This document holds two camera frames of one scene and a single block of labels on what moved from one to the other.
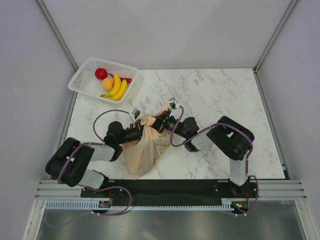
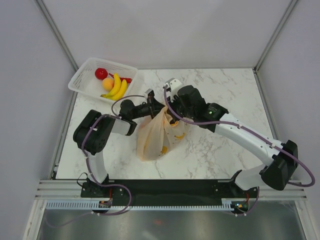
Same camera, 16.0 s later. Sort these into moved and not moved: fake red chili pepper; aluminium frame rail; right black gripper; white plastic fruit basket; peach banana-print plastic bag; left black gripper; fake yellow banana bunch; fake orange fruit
Moved: left black gripper; right black gripper; peach banana-print plastic bag
Not moved: aluminium frame rail; white plastic fruit basket; fake yellow banana bunch; fake red chili pepper; fake orange fruit
